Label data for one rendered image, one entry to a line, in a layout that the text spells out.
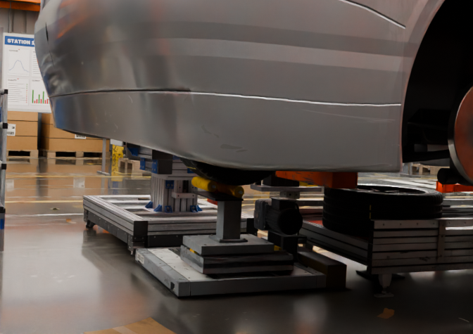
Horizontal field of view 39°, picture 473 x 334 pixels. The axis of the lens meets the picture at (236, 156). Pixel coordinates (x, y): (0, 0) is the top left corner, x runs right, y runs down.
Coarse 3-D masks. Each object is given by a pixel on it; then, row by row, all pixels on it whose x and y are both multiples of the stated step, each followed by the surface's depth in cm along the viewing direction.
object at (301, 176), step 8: (288, 176) 395; (296, 176) 385; (304, 176) 376; (312, 176) 368; (320, 176) 359; (328, 176) 352; (336, 176) 350; (344, 176) 352; (352, 176) 353; (320, 184) 359; (328, 184) 352; (336, 184) 350; (344, 184) 352; (352, 184) 354
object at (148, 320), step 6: (150, 318) 274; (132, 324) 268; (138, 324) 269; (144, 324) 269; (150, 324) 269; (156, 324) 269; (96, 330) 259; (102, 330) 260; (108, 330) 260; (114, 330) 261; (120, 330) 261; (126, 330) 261; (132, 330) 262; (138, 330) 262; (144, 330) 262; (150, 330) 263; (156, 330) 263; (162, 330) 263; (168, 330) 263
